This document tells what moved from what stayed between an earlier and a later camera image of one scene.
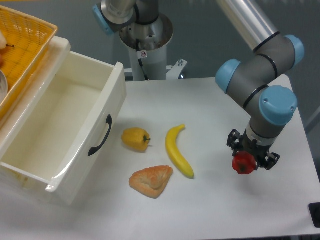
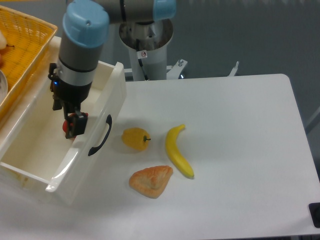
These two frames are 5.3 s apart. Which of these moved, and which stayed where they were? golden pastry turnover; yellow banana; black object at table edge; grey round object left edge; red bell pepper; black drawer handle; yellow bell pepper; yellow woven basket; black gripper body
Moved: red bell pepper; black gripper body
Stayed: grey round object left edge; black drawer handle; yellow bell pepper; yellow woven basket; yellow banana; golden pastry turnover; black object at table edge
